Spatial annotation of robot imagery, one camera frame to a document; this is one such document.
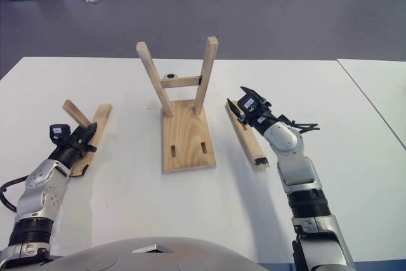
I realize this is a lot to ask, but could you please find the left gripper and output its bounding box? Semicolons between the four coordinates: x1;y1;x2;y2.
47;122;98;166

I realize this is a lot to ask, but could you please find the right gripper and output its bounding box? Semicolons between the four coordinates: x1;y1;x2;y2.
226;86;284;136

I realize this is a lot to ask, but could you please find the wooden leg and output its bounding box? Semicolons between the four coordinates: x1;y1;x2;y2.
136;41;174;117
67;103;114;178
225;100;271;169
193;36;219;116

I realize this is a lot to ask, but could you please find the wooden cross bar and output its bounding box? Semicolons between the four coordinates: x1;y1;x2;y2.
62;99;93;129
160;75;204;89

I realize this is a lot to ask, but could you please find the wooden seat board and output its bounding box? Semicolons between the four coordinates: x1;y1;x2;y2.
160;99;218;175

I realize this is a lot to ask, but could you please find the robot body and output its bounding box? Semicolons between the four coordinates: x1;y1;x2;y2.
35;235;270;271

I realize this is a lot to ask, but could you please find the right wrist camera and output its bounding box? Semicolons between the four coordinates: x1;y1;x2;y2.
237;92;258;114

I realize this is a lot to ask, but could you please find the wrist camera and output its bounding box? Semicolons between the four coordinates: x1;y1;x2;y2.
237;92;258;114
49;123;71;147

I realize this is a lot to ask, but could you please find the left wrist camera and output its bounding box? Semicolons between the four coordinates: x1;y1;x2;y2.
49;123;71;147

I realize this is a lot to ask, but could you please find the black cable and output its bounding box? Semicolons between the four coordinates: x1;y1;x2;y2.
0;175;30;213
278;113;321;135

